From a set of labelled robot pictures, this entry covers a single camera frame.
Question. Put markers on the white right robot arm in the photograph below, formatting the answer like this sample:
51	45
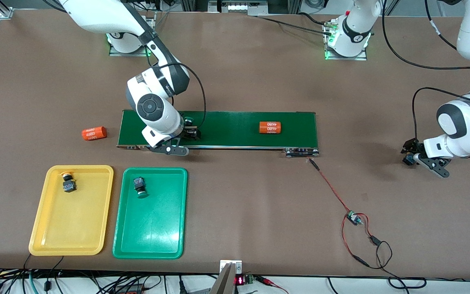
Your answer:
151	107

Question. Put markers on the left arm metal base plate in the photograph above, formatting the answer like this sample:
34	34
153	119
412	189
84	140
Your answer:
345	58

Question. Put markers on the yellow plastic tray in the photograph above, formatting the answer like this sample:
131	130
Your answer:
72	220

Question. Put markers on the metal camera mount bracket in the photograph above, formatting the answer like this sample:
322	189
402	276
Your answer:
227	281

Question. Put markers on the white LED light bar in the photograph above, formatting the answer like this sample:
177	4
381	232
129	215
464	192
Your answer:
247	7

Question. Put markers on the small speed controller board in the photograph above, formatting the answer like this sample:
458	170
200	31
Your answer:
353	217

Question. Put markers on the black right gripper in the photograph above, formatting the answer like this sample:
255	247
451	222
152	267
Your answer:
189	130

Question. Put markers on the aluminium corner profile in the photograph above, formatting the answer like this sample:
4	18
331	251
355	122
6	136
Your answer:
4	11

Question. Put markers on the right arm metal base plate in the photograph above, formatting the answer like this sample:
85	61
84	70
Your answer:
129	53

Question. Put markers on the aluminium frame structure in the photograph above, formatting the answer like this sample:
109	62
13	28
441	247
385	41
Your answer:
294	6

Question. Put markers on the orange cylindrical battery cell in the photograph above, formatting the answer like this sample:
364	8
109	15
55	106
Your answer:
94	133
269	128

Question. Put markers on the green conveyor belt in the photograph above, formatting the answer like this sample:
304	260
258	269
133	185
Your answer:
227	130

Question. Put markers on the red clip lead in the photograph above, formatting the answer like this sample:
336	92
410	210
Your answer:
269	281

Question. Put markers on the red LED display module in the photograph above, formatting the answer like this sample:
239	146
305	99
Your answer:
240	280

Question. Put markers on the green plastic tray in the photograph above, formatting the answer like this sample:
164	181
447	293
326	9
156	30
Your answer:
153	224

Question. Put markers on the yellow mushroom push button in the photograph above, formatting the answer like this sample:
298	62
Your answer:
409	160
69	186

